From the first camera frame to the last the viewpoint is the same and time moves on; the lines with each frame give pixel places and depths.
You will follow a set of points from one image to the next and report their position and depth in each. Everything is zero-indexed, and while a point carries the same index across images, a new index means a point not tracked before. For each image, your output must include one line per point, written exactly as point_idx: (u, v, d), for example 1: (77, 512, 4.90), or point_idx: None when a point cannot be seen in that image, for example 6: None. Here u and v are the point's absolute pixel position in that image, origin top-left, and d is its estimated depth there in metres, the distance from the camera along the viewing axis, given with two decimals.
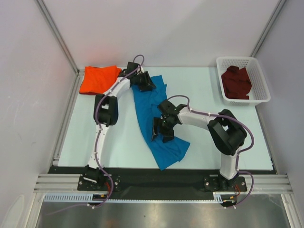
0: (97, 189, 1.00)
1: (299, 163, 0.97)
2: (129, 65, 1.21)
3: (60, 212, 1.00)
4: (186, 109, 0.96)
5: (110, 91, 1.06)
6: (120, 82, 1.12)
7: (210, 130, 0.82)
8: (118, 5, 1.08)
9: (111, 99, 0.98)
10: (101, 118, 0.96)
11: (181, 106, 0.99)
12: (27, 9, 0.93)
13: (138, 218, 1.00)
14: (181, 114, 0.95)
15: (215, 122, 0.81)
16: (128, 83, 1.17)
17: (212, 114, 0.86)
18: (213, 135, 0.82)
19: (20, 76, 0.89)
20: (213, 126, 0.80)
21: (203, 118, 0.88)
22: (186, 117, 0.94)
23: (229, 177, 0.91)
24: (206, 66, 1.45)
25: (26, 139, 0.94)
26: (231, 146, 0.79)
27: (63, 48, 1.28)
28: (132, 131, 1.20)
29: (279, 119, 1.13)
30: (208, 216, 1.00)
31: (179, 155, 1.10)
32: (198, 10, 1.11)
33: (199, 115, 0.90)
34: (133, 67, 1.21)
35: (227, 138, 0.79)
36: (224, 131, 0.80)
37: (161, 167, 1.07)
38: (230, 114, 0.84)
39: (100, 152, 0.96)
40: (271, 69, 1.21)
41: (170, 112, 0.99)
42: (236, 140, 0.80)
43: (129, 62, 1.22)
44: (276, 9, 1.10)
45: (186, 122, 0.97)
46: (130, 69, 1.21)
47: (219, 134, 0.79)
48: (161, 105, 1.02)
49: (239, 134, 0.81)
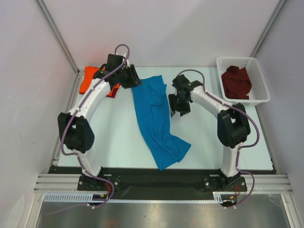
0: (97, 189, 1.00)
1: (299, 163, 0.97)
2: (109, 60, 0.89)
3: (60, 212, 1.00)
4: (201, 88, 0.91)
5: (78, 109, 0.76)
6: (95, 90, 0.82)
7: (218, 119, 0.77)
8: (118, 6, 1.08)
9: (78, 122, 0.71)
10: (71, 143, 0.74)
11: (197, 83, 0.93)
12: (27, 9, 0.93)
13: (138, 218, 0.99)
14: (194, 92, 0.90)
15: (226, 113, 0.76)
16: (108, 86, 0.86)
17: (226, 104, 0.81)
18: (220, 124, 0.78)
19: (20, 76, 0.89)
20: (222, 116, 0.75)
21: (215, 105, 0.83)
22: (199, 97, 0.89)
23: (229, 174, 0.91)
24: (206, 66, 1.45)
25: (26, 139, 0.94)
26: (231, 138, 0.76)
27: (63, 48, 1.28)
28: (132, 131, 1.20)
29: (279, 119, 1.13)
30: (208, 216, 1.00)
31: (179, 155, 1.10)
32: (198, 10, 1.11)
33: (213, 99, 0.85)
34: (115, 61, 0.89)
35: (231, 131, 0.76)
36: (231, 124, 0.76)
37: (160, 167, 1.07)
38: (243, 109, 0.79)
39: (90, 166, 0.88)
40: (271, 69, 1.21)
41: (184, 86, 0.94)
42: (239, 135, 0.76)
43: (110, 55, 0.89)
44: (276, 9, 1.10)
45: (197, 101, 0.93)
46: (111, 65, 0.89)
47: (225, 125, 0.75)
48: (176, 80, 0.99)
49: (243, 130, 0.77)
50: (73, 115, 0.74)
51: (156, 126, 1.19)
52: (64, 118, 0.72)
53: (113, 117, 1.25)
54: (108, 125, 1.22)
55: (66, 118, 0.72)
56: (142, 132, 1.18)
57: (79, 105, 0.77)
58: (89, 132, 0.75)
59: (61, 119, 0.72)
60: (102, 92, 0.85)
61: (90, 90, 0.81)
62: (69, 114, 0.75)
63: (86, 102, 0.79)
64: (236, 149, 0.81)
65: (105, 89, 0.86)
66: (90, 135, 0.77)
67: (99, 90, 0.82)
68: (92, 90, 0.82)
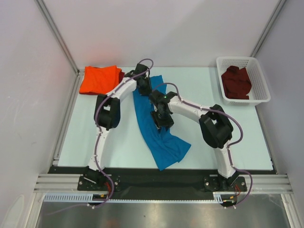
0: (97, 189, 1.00)
1: (299, 163, 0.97)
2: (137, 67, 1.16)
3: (60, 212, 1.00)
4: (176, 98, 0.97)
5: (113, 93, 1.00)
6: (126, 84, 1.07)
7: (202, 125, 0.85)
8: (118, 6, 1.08)
9: (113, 102, 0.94)
10: (101, 119, 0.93)
11: (171, 93, 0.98)
12: (27, 9, 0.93)
13: (138, 218, 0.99)
14: (172, 103, 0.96)
15: (207, 118, 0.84)
16: (134, 84, 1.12)
17: (204, 108, 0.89)
18: (204, 128, 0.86)
19: (20, 76, 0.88)
20: (204, 121, 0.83)
21: (194, 111, 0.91)
22: (177, 107, 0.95)
23: (227, 175, 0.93)
24: (206, 66, 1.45)
25: (26, 139, 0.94)
26: (218, 139, 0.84)
27: (63, 48, 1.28)
28: (132, 131, 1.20)
29: (279, 119, 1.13)
30: (208, 216, 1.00)
31: (179, 156, 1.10)
32: (198, 10, 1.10)
33: (190, 107, 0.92)
34: (141, 69, 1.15)
35: (216, 133, 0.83)
36: (214, 126, 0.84)
37: (160, 167, 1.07)
38: (221, 109, 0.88)
39: (100, 155, 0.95)
40: (271, 70, 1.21)
41: (160, 99, 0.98)
42: (224, 134, 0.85)
43: (138, 63, 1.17)
44: (276, 9, 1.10)
45: (176, 111, 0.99)
46: (138, 71, 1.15)
47: (209, 129, 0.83)
48: (152, 95, 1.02)
49: (226, 128, 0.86)
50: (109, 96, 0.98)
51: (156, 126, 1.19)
52: (103, 96, 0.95)
53: None
54: None
55: (103, 99, 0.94)
56: (141, 131, 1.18)
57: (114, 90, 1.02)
58: (117, 114, 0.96)
59: (100, 98, 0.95)
60: (130, 88, 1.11)
61: (122, 82, 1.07)
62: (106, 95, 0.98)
63: (119, 90, 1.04)
64: (225, 148, 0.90)
65: (132, 86, 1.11)
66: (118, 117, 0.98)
67: (129, 84, 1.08)
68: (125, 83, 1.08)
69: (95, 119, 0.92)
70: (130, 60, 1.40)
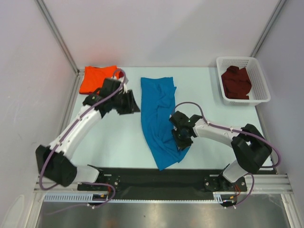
0: (97, 189, 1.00)
1: (299, 164, 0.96)
2: (105, 84, 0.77)
3: (60, 211, 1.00)
4: (202, 121, 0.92)
5: (58, 144, 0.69)
6: (82, 120, 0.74)
7: (234, 148, 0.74)
8: (118, 6, 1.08)
9: (57, 158, 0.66)
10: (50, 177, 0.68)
11: (195, 117, 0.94)
12: (28, 9, 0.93)
13: (138, 219, 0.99)
14: (197, 127, 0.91)
15: (240, 140, 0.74)
16: (96, 115, 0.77)
17: (235, 129, 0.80)
18: (237, 153, 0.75)
19: (20, 76, 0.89)
20: (238, 144, 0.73)
21: (224, 133, 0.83)
22: (204, 130, 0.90)
23: (232, 180, 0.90)
24: (206, 66, 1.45)
25: (26, 139, 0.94)
26: (256, 164, 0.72)
27: (63, 48, 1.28)
28: (132, 131, 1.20)
29: (279, 120, 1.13)
30: (209, 216, 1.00)
31: (179, 156, 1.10)
32: (198, 11, 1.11)
33: (219, 128, 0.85)
34: (110, 89, 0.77)
35: (252, 156, 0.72)
36: (249, 148, 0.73)
37: (160, 167, 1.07)
38: (253, 130, 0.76)
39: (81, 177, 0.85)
40: (271, 70, 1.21)
41: (184, 123, 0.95)
42: (262, 157, 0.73)
43: (106, 80, 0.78)
44: (276, 9, 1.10)
45: (203, 135, 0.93)
46: (105, 91, 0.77)
47: (243, 152, 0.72)
48: (173, 117, 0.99)
49: (265, 150, 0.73)
50: (52, 149, 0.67)
51: (159, 128, 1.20)
52: (42, 153, 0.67)
53: (116, 118, 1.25)
54: (111, 125, 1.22)
55: (42, 152, 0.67)
56: (143, 130, 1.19)
57: (60, 139, 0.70)
58: (68, 168, 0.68)
59: (39, 152, 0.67)
60: (91, 122, 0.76)
61: (76, 119, 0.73)
62: (49, 148, 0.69)
63: (69, 135, 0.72)
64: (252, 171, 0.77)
65: (94, 118, 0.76)
66: (73, 170, 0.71)
67: (86, 120, 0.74)
68: (79, 119, 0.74)
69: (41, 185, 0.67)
70: (130, 60, 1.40)
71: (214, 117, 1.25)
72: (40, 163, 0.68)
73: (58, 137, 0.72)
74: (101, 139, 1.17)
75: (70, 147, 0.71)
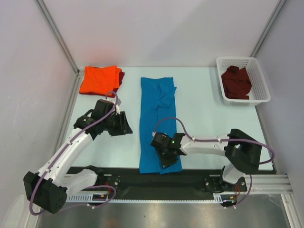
0: (97, 189, 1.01)
1: (299, 164, 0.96)
2: (97, 107, 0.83)
3: (60, 212, 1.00)
4: (187, 139, 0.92)
5: (47, 170, 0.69)
6: (72, 143, 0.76)
7: (230, 159, 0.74)
8: (118, 5, 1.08)
9: (44, 187, 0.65)
10: (39, 204, 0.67)
11: (178, 136, 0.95)
12: (27, 9, 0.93)
13: (138, 218, 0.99)
14: (184, 147, 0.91)
15: (232, 149, 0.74)
16: (85, 140, 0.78)
17: (222, 139, 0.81)
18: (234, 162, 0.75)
19: (20, 75, 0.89)
20: (232, 155, 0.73)
21: (213, 145, 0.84)
22: (193, 147, 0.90)
23: (234, 182, 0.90)
24: (206, 66, 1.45)
25: (26, 139, 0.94)
26: (254, 166, 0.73)
27: (63, 48, 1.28)
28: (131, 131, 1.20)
29: (279, 120, 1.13)
30: (208, 216, 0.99)
31: (162, 167, 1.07)
32: (198, 10, 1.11)
33: (207, 143, 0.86)
34: (102, 110, 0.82)
35: (248, 160, 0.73)
36: (242, 154, 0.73)
37: (141, 170, 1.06)
38: (241, 133, 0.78)
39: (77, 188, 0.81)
40: (271, 70, 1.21)
41: (169, 146, 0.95)
42: (256, 155, 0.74)
43: (99, 102, 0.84)
44: (276, 9, 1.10)
45: (193, 151, 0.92)
46: (97, 113, 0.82)
47: (240, 160, 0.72)
48: (156, 140, 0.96)
49: (256, 149, 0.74)
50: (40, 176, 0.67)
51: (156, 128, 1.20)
52: (31, 179, 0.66)
53: None
54: None
55: (31, 178, 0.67)
56: (141, 130, 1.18)
57: (49, 165, 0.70)
58: (56, 193, 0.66)
59: (28, 181, 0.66)
60: (81, 146, 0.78)
61: (66, 144, 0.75)
62: (37, 175, 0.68)
63: (58, 162, 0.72)
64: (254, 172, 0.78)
65: (85, 141, 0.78)
66: (63, 195, 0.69)
67: (76, 144, 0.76)
68: (69, 144, 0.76)
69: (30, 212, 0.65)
70: (130, 60, 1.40)
71: (214, 117, 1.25)
72: (29, 191, 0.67)
73: (47, 164, 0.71)
74: (101, 139, 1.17)
75: (60, 173, 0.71)
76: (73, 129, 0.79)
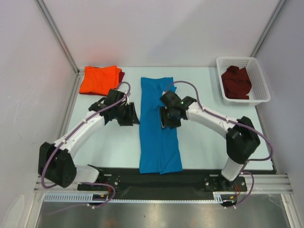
0: (97, 189, 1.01)
1: (299, 164, 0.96)
2: (109, 95, 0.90)
3: (60, 211, 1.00)
4: (196, 105, 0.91)
5: (63, 141, 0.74)
6: (87, 123, 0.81)
7: (228, 139, 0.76)
8: (118, 5, 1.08)
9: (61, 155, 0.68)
10: (50, 177, 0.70)
11: (190, 99, 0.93)
12: (27, 9, 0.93)
13: (138, 219, 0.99)
14: (191, 111, 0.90)
15: (234, 132, 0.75)
16: (99, 121, 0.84)
17: (230, 120, 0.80)
18: (229, 144, 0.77)
19: (20, 76, 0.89)
20: (232, 136, 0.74)
21: (219, 122, 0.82)
22: (197, 115, 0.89)
23: (231, 179, 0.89)
24: (206, 66, 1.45)
25: (26, 138, 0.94)
26: (245, 155, 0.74)
27: (63, 48, 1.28)
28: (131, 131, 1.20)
29: (279, 120, 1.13)
30: (208, 216, 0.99)
31: (162, 168, 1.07)
32: (198, 11, 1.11)
33: (214, 118, 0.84)
34: (114, 98, 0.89)
35: (243, 148, 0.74)
36: (241, 140, 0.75)
37: (141, 170, 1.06)
38: (249, 121, 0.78)
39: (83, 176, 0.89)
40: (271, 70, 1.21)
41: (176, 105, 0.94)
42: (251, 148, 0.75)
43: (111, 90, 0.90)
44: (276, 9, 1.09)
45: (194, 118, 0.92)
46: (110, 100, 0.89)
47: (236, 144, 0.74)
48: (166, 96, 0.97)
49: (253, 143, 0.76)
50: (56, 147, 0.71)
51: (156, 128, 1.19)
52: (47, 147, 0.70)
53: None
54: (113, 125, 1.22)
55: (47, 148, 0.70)
56: (141, 130, 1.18)
57: (65, 137, 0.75)
58: (70, 167, 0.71)
59: (44, 149, 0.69)
60: (94, 126, 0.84)
61: (82, 122, 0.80)
62: (53, 145, 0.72)
63: (74, 135, 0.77)
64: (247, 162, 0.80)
65: (98, 122, 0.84)
66: (73, 171, 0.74)
67: (91, 123, 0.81)
68: (85, 122, 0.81)
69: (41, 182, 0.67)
70: (130, 60, 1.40)
71: None
72: (42, 161, 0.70)
73: (63, 137, 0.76)
74: (102, 138, 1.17)
75: (74, 146, 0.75)
76: (88, 111, 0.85)
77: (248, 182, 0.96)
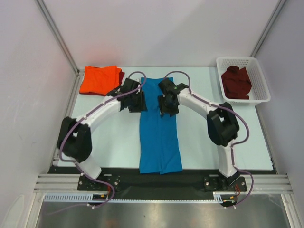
0: (97, 189, 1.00)
1: (299, 164, 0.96)
2: (126, 84, 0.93)
3: (60, 211, 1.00)
4: (187, 90, 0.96)
5: (84, 117, 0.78)
6: (105, 105, 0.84)
7: (208, 120, 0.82)
8: (118, 6, 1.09)
9: (80, 129, 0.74)
10: (67, 151, 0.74)
11: (182, 86, 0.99)
12: (27, 9, 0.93)
13: (138, 219, 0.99)
14: (181, 95, 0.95)
15: (215, 114, 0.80)
16: (115, 106, 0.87)
17: (213, 104, 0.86)
18: (209, 125, 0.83)
19: (20, 76, 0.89)
20: (212, 118, 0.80)
21: (203, 106, 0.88)
22: (186, 99, 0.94)
23: (227, 174, 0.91)
24: (206, 66, 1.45)
25: (26, 139, 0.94)
26: (222, 137, 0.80)
27: (63, 48, 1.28)
28: (131, 132, 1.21)
29: (279, 120, 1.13)
30: (208, 216, 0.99)
31: (162, 168, 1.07)
32: (198, 11, 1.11)
33: (200, 101, 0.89)
34: (130, 86, 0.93)
35: (221, 130, 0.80)
36: (220, 123, 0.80)
37: (141, 170, 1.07)
38: (230, 108, 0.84)
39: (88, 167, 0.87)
40: (271, 70, 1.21)
41: (170, 90, 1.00)
42: (229, 132, 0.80)
43: (127, 79, 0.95)
44: (276, 9, 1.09)
45: (185, 103, 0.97)
46: (126, 88, 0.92)
47: (215, 125, 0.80)
48: (162, 82, 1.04)
49: (232, 128, 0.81)
50: (78, 121, 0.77)
51: (156, 129, 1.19)
52: (70, 121, 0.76)
53: (120, 118, 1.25)
54: (113, 125, 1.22)
55: (70, 123, 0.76)
56: (141, 131, 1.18)
57: (87, 114, 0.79)
58: (87, 144, 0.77)
59: (67, 123, 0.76)
60: (110, 110, 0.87)
61: (101, 103, 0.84)
62: (75, 119, 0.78)
63: (94, 113, 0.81)
64: (229, 147, 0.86)
65: (114, 107, 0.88)
66: (89, 147, 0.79)
67: (109, 106, 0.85)
68: (103, 104, 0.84)
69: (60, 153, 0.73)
70: (130, 60, 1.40)
71: None
72: (63, 134, 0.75)
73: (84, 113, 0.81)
74: (102, 139, 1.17)
75: (93, 123, 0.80)
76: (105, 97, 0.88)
77: (239, 176, 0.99)
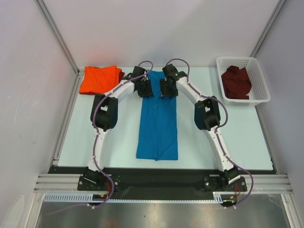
0: (97, 189, 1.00)
1: (299, 164, 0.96)
2: (135, 69, 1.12)
3: (60, 212, 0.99)
4: (185, 79, 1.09)
5: (111, 93, 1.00)
6: (124, 85, 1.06)
7: (195, 108, 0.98)
8: (118, 6, 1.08)
9: (111, 102, 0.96)
10: (98, 120, 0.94)
11: (183, 73, 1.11)
12: (27, 9, 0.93)
13: (138, 219, 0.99)
14: (179, 82, 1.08)
15: (201, 103, 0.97)
16: (131, 87, 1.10)
17: (203, 95, 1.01)
18: (196, 112, 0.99)
19: (20, 76, 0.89)
20: (198, 106, 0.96)
21: (194, 95, 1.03)
22: (183, 87, 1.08)
23: (222, 169, 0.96)
24: (206, 66, 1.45)
25: (26, 138, 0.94)
26: (204, 123, 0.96)
27: (63, 48, 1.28)
28: (131, 125, 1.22)
29: (279, 119, 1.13)
30: (208, 216, 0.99)
31: (158, 155, 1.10)
32: (198, 11, 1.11)
33: (193, 91, 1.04)
34: (138, 72, 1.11)
35: (204, 118, 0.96)
36: (204, 112, 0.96)
37: (137, 156, 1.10)
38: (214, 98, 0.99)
39: (99, 156, 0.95)
40: (271, 70, 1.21)
41: (171, 74, 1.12)
42: (211, 120, 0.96)
43: (136, 66, 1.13)
44: (277, 8, 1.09)
45: (181, 89, 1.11)
46: (135, 74, 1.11)
47: (199, 112, 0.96)
48: (166, 67, 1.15)
49: (214, 117, 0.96)
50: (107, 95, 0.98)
51: (155, 124, 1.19)
52: (100, 95, 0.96)
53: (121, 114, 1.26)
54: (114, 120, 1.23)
55: (100, 99, 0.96)
56: (141, 123, 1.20)
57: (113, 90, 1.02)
58: (114, 116, 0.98)
59: (98, 98, 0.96)
60: (127, 90, 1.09)
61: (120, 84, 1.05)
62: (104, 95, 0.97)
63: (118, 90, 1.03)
64: (213, 132, 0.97)
65: (129, 88, 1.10)
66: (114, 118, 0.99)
67: (127, 85, 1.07)
68: (122, 85, 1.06)
69: (93, 121, 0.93)
70: (130, 60, 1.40)
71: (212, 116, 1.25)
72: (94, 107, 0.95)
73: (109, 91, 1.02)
74: None
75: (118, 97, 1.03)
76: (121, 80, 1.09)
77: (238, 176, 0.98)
